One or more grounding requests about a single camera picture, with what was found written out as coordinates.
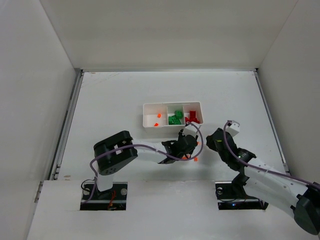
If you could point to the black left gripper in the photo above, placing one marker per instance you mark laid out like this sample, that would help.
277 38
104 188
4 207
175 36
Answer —
188 144

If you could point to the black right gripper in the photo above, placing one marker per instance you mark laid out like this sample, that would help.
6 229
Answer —
214 140

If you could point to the green lego plate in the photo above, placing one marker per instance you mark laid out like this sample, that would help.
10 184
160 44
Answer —
174 120

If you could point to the red rounded lego brick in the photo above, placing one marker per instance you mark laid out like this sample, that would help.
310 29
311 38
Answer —
190 120

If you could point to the green lego brick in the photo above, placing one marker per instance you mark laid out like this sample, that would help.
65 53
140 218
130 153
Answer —
179 114

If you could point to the white three-compartment container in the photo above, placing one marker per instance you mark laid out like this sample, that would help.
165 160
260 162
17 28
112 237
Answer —
166 109

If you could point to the red lego brick pile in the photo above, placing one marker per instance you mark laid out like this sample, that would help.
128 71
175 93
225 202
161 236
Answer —
192 114

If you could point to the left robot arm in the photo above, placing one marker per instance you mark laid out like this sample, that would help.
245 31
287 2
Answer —
117 151

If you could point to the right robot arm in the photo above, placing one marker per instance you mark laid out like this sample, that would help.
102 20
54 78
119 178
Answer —
298 198

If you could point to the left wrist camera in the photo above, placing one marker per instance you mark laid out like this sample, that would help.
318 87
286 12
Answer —
191 129

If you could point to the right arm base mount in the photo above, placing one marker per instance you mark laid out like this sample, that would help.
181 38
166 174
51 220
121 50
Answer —
231 196

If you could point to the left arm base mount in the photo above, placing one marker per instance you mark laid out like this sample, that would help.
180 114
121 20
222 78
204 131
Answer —
114 199

